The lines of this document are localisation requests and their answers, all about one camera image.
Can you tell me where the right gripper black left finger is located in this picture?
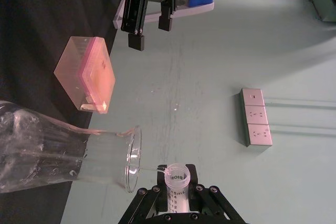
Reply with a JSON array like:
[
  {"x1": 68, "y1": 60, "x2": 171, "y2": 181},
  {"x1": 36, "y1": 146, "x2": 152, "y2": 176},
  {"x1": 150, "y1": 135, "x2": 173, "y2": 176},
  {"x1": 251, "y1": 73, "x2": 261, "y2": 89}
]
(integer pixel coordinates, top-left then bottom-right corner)
[{"x1": 117, "y1": 165, "x2": 169, "y2": 224}]

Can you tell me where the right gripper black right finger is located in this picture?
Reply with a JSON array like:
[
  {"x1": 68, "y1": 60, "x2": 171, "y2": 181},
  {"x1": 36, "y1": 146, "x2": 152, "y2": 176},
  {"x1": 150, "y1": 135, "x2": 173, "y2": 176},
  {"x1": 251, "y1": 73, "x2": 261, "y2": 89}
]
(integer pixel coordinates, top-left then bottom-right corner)
[{"x1": 185, "y1": 164, "x2": 246, "y2": 224}]

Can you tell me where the clear graduated centrifuge tube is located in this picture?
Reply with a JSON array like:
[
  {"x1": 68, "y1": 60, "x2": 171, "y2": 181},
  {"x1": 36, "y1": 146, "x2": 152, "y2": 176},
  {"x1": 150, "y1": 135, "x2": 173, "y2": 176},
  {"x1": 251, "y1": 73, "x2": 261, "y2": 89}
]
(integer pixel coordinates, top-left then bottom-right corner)
[{"x1": 164, "y1": 163, "x2": 191, "y2": 214}]

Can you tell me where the pink pipette tip box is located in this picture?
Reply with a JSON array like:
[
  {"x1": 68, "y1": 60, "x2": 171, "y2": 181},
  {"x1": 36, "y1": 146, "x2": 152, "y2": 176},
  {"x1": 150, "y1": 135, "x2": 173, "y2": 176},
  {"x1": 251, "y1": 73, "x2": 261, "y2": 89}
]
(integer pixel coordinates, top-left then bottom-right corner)
[{"x1": 53, "y1": 36, "x2": 117, "y2": 115}]

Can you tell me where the grey power strip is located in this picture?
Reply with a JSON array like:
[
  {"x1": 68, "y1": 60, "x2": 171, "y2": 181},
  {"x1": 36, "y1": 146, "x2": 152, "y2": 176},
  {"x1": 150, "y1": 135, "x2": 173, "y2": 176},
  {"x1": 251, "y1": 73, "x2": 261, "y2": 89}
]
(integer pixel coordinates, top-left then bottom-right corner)
[{"x1": 239, "y1": 88, "x2": 274, "y2": 153}]

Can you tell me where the clear glass conical flask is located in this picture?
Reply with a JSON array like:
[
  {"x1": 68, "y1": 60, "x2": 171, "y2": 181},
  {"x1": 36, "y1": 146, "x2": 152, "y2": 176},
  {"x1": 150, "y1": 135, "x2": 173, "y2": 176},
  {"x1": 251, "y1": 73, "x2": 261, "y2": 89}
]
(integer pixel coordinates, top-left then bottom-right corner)
[{"x1": 0, "y1": 100, "x2": 143, "y2": 195}]

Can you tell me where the black cloth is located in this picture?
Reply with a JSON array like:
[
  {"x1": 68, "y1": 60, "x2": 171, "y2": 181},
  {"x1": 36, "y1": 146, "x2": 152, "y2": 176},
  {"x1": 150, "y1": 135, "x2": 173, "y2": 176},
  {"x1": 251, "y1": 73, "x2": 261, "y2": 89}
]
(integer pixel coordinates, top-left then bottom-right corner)
[{"x1": 0, "y1": 0, "x2": 127, "y2": 224}]

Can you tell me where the dark green stand base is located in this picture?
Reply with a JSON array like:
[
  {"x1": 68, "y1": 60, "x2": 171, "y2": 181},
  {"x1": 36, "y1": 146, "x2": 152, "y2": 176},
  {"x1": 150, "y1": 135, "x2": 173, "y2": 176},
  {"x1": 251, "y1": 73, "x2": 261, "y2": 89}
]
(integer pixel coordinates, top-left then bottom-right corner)
[{"x1": 309, "y1": 0, "x2": 336, "y2": 23}]

